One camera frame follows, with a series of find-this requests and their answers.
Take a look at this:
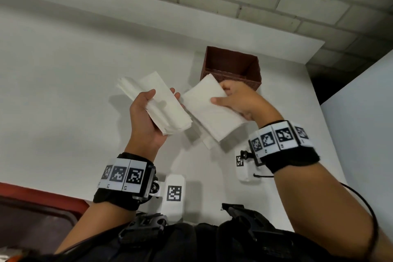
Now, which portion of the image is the brown woven basket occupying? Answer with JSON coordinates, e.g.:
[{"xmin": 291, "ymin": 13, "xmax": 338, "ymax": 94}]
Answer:
[{"xmin": 200, "ymin": 46, "xmax": 262, "ymax": 92}]

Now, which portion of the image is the single white paper napkin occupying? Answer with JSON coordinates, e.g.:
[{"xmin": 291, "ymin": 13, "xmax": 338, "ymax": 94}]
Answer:
[{"xmin": 181, "ymin": 73, "xmax": 250, "ymax": 142}]

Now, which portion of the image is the white napkin sheet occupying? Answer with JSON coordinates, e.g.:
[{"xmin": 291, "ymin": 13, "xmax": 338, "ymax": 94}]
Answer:
[{"xmin": 193, "ymin": 121, "xmax": 222, "ymax": 150}]

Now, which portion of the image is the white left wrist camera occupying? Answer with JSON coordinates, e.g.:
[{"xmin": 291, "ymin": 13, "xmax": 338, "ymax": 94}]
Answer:
[{"xmin": 150, "ymin": 174, "xmax": 186, "ymax": 223}]

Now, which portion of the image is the wristband with marker tiles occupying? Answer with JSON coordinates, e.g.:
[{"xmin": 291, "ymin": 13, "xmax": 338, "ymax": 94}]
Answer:
[
  {"xmin": 93, "ymin": 152, "xmax": 158, "ymax": 211},
  {"xmin": 247, "ymin": 120, "xmax": 320, "ymax": 175}
]

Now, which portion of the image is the black cable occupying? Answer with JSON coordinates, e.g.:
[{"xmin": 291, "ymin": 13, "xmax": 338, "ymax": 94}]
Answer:
[{"xmin": 339, "ymin": 182, "xmax": 379, "ymax": 262}]

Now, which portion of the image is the person's left hand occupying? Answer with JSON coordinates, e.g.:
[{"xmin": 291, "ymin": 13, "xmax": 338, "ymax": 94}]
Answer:
[{"xmin": 124, "ymin": 87, "xmax": 186, "ymax": 162}]

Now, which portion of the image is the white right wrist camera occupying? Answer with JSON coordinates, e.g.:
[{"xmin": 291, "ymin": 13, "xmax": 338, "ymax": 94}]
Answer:
[{"xmin": 235, "ymin": 146, "xmax": 262, "ymax": 183}]

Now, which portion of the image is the white side partition panel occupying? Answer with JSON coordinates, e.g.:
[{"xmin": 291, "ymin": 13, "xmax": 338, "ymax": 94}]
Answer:
[{"xmin": 320, "ymin": 50, "xmax": 393, "ymax": 241}]

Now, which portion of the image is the right wristband with marker tiles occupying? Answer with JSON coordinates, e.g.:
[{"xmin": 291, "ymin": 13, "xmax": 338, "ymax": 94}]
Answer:
[{"xmin": 247, "ymin": 120, "xmax": 320, "ymax": 175}]

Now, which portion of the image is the person's left forearm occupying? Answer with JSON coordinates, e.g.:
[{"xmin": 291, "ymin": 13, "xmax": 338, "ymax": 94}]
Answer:
[{"xmin": 55, "ymin": 200, "xmax": 137, "ymax": 254}]

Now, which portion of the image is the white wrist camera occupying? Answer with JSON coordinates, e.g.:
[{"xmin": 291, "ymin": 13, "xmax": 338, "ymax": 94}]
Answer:
[
  {"xmin": 235, "ymin": 146, "xmax": 262, "ymax": 183},
  {"xmin": 150, "ymin": 174, "xmax": 186, "ymax": 223}
]

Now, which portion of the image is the left wristband with marker tiles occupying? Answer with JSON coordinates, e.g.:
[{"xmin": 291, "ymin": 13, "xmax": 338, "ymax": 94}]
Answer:
[{"xmin": 93, "ymin": 152, "xmax": 158, "ymax": 211}]

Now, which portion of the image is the stack of white napkins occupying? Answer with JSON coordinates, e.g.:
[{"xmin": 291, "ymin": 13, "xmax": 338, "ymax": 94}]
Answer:
[{"xmin": 116, "ymin": 71, "xmax": 193, "ymax": 136}]

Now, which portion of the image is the dark red chair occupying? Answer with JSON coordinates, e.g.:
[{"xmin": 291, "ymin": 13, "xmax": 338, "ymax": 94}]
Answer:
[{"xmin": 0, "ymin": 182, "xmax": 90, "ymax": 253}]

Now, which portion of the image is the white back panel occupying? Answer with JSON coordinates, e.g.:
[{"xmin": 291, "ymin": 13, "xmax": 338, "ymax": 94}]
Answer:
[{"xmin": 0, "ymin": 0, "xmax": 325, "ymax": 65}]

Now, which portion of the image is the person's right forearm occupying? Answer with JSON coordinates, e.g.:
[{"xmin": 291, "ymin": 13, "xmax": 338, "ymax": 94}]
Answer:
[{"xmin": 272, "ymin": 160, "xmax": 393, "ymax": 262}]

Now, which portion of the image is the black chest harness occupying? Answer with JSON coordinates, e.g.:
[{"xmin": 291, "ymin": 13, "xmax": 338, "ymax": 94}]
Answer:
[{"xmin": 18, "ymin": 203, "xmax": 341, "ymax": 262}]

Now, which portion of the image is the person's right hand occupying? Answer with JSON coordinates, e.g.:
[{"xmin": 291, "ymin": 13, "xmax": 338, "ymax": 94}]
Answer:
[{"xmin": 210, "ymin": 80, "xmax": 283, "ymax": 129}]

